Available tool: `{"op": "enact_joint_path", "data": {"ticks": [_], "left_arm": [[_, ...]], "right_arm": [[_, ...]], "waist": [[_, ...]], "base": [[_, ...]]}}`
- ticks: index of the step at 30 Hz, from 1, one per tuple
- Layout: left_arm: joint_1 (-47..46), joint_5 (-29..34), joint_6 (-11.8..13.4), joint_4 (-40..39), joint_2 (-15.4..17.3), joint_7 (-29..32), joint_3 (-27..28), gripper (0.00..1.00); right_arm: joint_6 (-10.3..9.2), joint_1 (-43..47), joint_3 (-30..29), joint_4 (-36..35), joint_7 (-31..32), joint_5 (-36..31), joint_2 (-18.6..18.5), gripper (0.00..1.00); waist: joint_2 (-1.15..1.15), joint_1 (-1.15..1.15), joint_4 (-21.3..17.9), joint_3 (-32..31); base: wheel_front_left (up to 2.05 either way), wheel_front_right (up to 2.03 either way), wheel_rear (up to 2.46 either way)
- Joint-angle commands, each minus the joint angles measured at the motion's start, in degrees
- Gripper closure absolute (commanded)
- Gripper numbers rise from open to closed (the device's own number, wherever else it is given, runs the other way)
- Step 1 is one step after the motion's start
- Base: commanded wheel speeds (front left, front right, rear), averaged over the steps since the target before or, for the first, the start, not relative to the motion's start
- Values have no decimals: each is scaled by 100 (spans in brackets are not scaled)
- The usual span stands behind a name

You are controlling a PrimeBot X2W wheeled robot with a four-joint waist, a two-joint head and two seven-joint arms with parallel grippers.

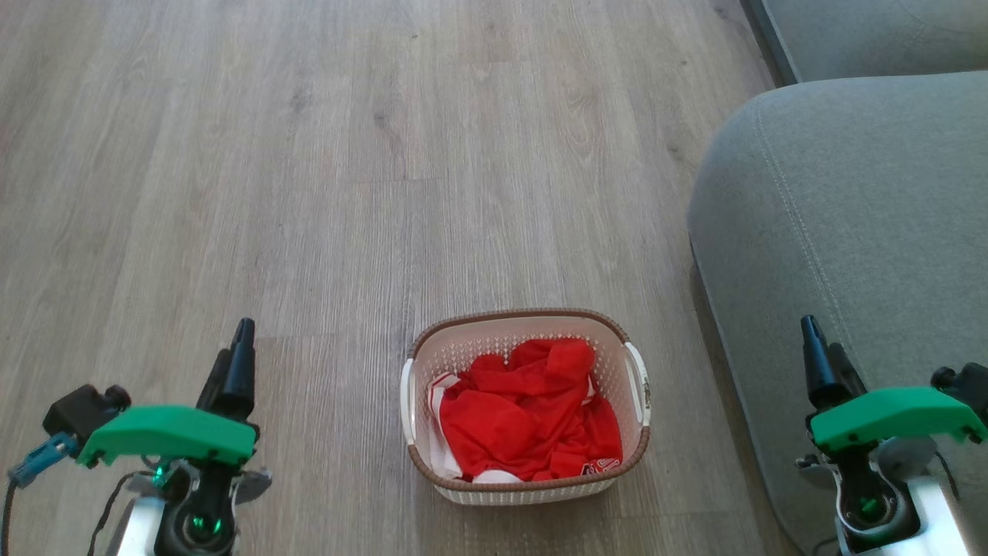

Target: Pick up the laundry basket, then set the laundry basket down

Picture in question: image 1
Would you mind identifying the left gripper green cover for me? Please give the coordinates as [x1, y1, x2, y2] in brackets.
[76, 318, 272, 504]

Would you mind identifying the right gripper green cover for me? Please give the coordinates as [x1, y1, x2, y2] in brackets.
[795, 315, 988, 495]

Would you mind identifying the white laundry basket brown rim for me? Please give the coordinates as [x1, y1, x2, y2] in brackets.
[399, 308, 652, 507]

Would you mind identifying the red garment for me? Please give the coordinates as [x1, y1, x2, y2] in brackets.
[438, 337, 624, 483]

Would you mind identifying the grey fabric sofa seat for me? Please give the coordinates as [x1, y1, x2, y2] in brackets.
[739, 0, 988, 86]

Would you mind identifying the blue cable connector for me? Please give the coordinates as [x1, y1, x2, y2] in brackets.
[9, 432, 80, 489]

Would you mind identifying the thin black cable left arm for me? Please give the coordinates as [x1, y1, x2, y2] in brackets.
[0, 477, 21, 556]

